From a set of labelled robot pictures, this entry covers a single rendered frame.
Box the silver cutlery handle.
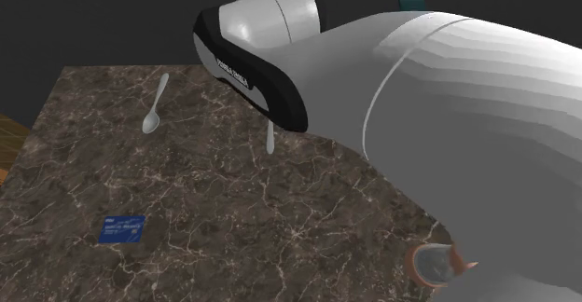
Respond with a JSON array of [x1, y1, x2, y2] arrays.
[[265, 119, 276, 156]]

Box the blue card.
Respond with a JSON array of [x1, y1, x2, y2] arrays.
[[98, 214, 146, 244]]

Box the orange cup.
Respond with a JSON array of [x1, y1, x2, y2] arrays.
[[404, 242, 479, 290]]

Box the silver spoon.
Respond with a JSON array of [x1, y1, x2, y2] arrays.
[[141, 73, 171, 135]]

